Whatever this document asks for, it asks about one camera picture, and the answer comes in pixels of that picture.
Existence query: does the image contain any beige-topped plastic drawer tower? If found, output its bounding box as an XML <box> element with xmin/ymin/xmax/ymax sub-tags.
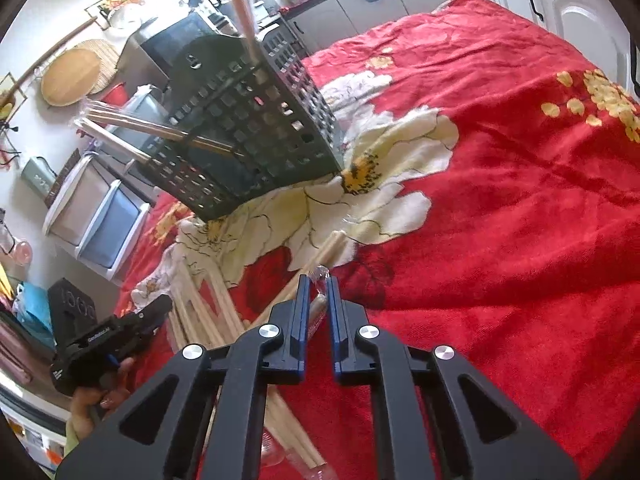
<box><xmin>42</xmin><ymin>152</ymin><xmax>122</xmax><ymax>250</ymax></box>

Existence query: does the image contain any pile of chopsticks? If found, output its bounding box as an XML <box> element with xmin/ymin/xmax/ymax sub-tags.
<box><xmin>167</xmin><ymin>230</ymin><xmax>351</xmax><ymax>480</ymax></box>

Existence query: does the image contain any teal-topped plastic drawer tower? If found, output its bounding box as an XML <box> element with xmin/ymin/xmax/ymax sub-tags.
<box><xmin>77</xmin><ymin>180</ymin><xmax>152</xmax><ymax>287</ymax></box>

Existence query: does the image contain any person's left hand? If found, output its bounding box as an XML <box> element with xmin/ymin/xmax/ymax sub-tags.
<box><xmin>69</xmin><ymin>357</ymin><xmax>137</xmax><ymax>442</ymax></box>

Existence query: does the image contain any long wooden rolling pin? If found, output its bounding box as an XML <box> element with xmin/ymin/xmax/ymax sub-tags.
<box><xmin>9</xmin><ymin>16</ymin><xmax>99</xmax><ymax>97</ymax></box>

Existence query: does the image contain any wooden chopstick pair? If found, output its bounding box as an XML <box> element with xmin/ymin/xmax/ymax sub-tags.
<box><xmin>305</xmin><ymin>265</ymin><xmax>331</xmax><ymax>346</ymax></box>

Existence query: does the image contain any green hanging bag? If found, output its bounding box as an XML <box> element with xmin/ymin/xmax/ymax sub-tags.
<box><xmin>22</xmin><ymin>157</ymin><xmax>57</xmax><ymax>197</ymax></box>

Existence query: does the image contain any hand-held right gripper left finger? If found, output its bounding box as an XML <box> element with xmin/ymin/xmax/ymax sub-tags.
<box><xmin>55</xmin><ymin>275</ymin><xmax>311</xmax><ymax>480</ymax></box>

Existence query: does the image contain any round bamboo tray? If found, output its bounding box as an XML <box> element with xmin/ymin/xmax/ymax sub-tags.
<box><xmin>41</xmin><ymin>45</ymin><xmax>104</xmax><ymax>109</ymax></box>

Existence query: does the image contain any woven straw tray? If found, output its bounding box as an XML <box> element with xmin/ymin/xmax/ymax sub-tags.
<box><xmin>75</xmin><ymin>39</ymin><xmax>124</xmax><ymax>97</ymax></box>

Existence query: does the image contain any black microwave oven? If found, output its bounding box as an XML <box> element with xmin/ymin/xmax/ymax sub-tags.
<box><xmin>121</xmin><ymin>10</ymin><xmax>237</xmax><ymax>88</ymax></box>

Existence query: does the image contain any red floral blanket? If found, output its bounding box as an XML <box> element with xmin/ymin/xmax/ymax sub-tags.
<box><xmin>115</xmin><ymin>0</ymin><xmax>640</xmax><ymax>480</ymax></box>

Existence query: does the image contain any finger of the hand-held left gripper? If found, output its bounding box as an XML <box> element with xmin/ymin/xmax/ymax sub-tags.
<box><xmin>135</xmin><ymin>295</ymin><xmax>174</xmax><ymax>336</ymax></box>
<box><xmin>47</xmin><ymin>277</ymin><xmax>99</xmax><ymax>348</ymax></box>

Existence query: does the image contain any black plastic utensil basket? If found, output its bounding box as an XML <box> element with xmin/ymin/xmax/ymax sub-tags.
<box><xmin>135</xmin><ymin>25</ymin><xmax>347</xmax><ymax>223</ymax></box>

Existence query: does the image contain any framed wall picture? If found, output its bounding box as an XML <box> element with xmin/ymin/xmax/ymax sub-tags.
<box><xmin>85</xmin><ymin>0</ymin><xmax>154</xmax><ymax>24</ymax></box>

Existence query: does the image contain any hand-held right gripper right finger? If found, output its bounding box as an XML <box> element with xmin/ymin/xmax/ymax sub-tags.
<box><xmin>325</xmin><ymin>276</ymin><xmax>581</xmax><ymax>480</ymax></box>

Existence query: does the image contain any bunch of chopsticks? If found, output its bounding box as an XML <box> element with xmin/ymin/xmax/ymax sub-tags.
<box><xmin>74</xmin><ymin>0</ymin><xmax>263</xmax><ymax>163</ymax></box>

